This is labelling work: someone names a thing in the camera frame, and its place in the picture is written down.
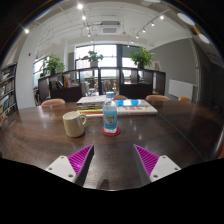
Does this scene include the flat book blue cover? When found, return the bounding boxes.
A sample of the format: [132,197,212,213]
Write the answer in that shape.
[117,99,157,116]

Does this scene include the orange chair middle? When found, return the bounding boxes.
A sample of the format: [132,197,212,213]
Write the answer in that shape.
[114,95,128,100]

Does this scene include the orange chair far left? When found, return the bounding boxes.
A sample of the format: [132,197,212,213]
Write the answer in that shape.
[41,98,65,106]

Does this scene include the right potted plant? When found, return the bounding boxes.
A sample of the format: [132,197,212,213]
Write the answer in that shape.
[129,48,154,69]

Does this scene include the red round coaster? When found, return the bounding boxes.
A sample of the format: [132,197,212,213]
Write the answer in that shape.
[101,126,121,136]

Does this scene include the orange chair far right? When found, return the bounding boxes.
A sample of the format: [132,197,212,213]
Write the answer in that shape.
[178,96,191,102]

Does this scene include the round ceiling lamp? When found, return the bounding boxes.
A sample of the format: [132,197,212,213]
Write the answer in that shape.
[198,34,210,44]
[177,12,195,26]

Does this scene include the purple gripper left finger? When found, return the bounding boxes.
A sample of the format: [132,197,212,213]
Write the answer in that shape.
[44,143,95,187]

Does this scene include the white whiteboard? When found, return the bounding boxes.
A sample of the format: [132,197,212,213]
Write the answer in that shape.
[168,79,194,98]

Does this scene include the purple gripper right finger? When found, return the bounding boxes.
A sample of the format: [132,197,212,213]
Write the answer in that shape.
[133,143,182,183]

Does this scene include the middle potted plant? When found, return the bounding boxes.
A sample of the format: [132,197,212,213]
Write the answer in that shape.
[83,50,104,68]

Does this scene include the ceiling air conditioner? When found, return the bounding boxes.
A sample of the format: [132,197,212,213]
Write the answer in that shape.
[100,21,120,35]

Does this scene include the dark open shelf divider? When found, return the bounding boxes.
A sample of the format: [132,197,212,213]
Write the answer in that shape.
[38,67,166,102]

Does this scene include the potted plant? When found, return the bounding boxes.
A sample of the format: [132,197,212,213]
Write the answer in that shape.
[129,48,154,69]
[43,54,65,75]
[83,50,104,68]

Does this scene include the stack of books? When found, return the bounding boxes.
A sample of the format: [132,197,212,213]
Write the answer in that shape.
[77,95,106,117]

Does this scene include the cream ceramic mug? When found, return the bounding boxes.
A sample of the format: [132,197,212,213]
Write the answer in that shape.
[63,111,87,137]

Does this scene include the left potted plant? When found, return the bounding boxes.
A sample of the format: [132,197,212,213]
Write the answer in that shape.
[43,54,65,75]

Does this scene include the clear water bottle blue label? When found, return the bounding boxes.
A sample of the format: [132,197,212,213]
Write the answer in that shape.
[103,92,117,133]

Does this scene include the orange chair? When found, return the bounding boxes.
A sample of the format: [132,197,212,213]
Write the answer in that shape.
[41,98,65,106]
[146,95,170,101]
[178,96,191,102]
[114,95,128,100]

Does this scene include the bookshelf on left wall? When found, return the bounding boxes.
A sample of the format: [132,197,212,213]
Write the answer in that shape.
[0,63,17,117]

